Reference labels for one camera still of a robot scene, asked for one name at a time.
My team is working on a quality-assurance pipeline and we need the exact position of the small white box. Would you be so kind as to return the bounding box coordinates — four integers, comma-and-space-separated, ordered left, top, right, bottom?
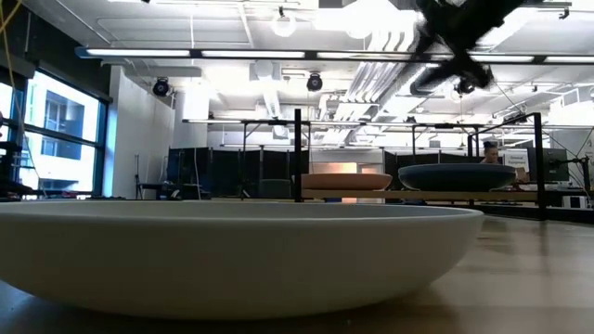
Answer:
561, 194, 589, 210

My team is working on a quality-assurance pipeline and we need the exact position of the long linear ceiling light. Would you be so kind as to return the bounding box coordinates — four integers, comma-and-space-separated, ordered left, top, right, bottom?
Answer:
75, 45, 594, 66

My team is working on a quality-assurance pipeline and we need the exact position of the large window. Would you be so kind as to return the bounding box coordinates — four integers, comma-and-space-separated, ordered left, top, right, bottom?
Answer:
0, 69, 109, 199

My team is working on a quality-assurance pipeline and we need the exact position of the white ceiling air unit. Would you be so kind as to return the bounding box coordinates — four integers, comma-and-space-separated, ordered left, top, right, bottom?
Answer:
315, 6, 421, 41

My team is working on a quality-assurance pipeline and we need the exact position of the pink plate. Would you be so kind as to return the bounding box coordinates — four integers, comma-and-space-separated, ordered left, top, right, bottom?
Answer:
301, 173, 394, 191

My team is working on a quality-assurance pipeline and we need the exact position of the black aluminium rig frame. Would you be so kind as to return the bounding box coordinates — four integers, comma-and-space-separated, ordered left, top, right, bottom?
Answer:
477, 202, 594, 225

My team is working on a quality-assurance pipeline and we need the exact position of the dark teal plate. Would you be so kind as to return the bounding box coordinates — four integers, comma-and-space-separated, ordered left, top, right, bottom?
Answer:
398, 167, 517, 192

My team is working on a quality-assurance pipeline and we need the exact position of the black computer monitor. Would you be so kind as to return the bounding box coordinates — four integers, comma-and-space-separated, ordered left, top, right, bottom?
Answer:
528, 147, 570, 183

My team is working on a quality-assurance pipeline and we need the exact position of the black background workstation frame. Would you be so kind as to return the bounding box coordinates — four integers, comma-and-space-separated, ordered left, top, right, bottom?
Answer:
182, 118, 470, 201

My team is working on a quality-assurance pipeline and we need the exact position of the large round air duct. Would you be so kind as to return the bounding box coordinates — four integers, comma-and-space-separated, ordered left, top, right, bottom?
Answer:
409, 59, 465, 97

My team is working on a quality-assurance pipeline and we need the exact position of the pale green plate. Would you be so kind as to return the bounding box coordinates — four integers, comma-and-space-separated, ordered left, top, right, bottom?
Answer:
0, 199, 486, 321

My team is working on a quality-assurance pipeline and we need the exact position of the white ring ceiling lamp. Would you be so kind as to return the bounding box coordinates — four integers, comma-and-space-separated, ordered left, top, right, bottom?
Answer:
271, 11, 298, 38

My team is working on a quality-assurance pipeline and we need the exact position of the blue plate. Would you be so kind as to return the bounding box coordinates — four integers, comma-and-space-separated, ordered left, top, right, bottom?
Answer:
397, 162, 517, 173

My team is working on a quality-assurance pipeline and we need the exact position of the wooden shelf with black frame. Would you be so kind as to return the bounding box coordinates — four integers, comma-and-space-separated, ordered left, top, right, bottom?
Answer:
293, 109, 547, 222

